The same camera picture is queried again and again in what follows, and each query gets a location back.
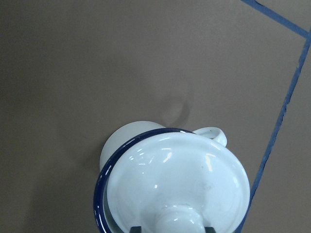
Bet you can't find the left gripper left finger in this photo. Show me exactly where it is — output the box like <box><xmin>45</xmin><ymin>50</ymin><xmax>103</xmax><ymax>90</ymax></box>
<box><xmin>130</xmin><ymin>226</ymin><xmax>141</xmax><ymax>233</ymax></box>

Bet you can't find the white enamel mug blue rim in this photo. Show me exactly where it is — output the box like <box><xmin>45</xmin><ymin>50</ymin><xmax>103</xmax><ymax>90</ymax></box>
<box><xmin>93</xmin><ymin>120</ymin><xmax>228</xmax><ymax>233</ymax></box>

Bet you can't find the white enamel mug lid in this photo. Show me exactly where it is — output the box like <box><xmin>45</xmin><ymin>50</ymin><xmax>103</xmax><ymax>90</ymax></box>
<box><xmin>107</xmin><ymin>128</ymin><xmax>250</xmax><ymax>233</ymax></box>

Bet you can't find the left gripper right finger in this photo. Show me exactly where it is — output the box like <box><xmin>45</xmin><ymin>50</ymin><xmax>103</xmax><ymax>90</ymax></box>
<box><xmin>205</xmin><ymin>227</ymin><xmax>216</xmax><ymax>233</ymax></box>

